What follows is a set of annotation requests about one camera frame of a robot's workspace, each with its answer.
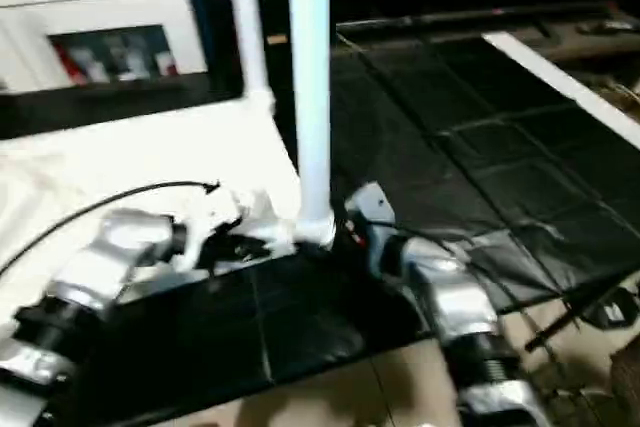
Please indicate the dark low furniture silver edge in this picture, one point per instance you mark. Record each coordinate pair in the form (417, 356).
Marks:
(480, 19)

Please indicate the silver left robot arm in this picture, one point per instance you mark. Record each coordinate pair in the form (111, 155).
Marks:
(90, 277)

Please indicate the black work mat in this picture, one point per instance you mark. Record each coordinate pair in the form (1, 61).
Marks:
(280, 327)

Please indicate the white plastic table leg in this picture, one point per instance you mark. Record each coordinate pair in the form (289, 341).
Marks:
(248, 27)
(312, 87)

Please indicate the white plastic table top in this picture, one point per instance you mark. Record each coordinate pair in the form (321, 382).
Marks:
(120, 167)

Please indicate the crumpled black plastic sheet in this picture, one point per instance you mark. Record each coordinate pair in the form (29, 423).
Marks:
(500, 167)

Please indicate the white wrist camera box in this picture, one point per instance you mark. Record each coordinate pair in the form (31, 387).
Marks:
(368, 202)
(225, 212)

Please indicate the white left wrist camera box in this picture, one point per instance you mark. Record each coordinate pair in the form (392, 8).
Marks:
(225, 212)

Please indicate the white cabinet with glass doors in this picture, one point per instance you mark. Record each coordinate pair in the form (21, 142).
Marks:
(90, 17)

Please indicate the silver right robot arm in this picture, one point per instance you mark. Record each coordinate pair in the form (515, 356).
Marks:
(455, 297)

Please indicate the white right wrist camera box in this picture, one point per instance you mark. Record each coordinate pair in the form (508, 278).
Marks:
(368, 202)

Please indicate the black bar with white label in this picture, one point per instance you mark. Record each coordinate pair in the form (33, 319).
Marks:
(580, 322)

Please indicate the small yellow label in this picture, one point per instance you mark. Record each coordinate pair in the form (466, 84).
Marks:
(277, 40)

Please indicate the black remote control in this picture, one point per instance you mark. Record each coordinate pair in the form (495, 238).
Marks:
(618, 25)

